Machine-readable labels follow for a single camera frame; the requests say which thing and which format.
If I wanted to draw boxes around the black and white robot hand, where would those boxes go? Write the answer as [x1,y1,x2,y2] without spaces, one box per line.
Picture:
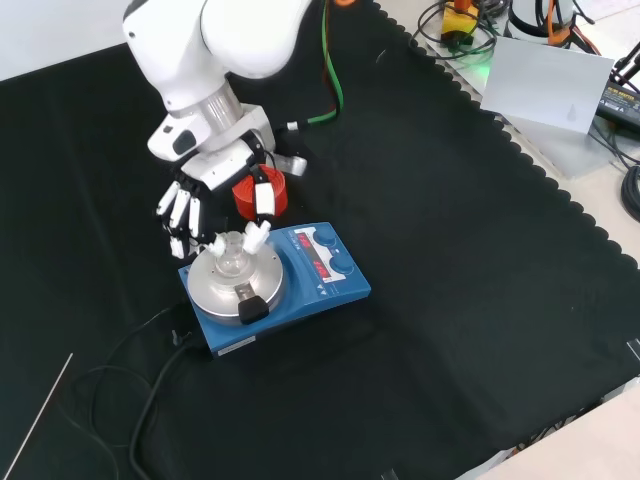
[147,107,279,261]

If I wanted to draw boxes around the clear glass round-bottom flask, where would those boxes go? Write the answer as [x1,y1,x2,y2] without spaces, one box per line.
[212,232,251,279]

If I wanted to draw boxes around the blue base heater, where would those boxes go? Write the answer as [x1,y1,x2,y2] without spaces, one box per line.
[178,221,372,360]

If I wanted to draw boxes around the black bench cloth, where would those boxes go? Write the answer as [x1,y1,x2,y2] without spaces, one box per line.
[0,0,640,480]

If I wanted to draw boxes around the yellow stop button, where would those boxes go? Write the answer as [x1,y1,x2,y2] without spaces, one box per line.
[441,0,482,46]

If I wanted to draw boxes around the thin glass rod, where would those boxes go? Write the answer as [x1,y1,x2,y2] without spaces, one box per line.
[4,352,75,479]

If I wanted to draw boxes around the pale board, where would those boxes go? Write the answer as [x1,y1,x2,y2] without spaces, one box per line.
[480,35,615,135]

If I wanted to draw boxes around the black power adapter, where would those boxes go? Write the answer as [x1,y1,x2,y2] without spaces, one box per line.
[594,79,640,132]

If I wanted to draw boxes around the red flask support ring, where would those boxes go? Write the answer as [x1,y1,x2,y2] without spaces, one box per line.
[232,166,290,221]

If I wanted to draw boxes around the green cable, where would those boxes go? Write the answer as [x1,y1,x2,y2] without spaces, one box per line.
[287,0,345,133]

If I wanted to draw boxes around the thick black power cable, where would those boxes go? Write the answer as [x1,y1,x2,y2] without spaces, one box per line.
[128,342,201,480]

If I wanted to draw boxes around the thin black cable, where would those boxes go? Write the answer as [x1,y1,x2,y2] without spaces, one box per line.
[53,305,194,480]

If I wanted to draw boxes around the orange cable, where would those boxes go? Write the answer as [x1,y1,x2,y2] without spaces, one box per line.
[546,0,604,54]

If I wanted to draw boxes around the black cable coil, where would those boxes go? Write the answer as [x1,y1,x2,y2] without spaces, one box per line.
[619,164,640,224]

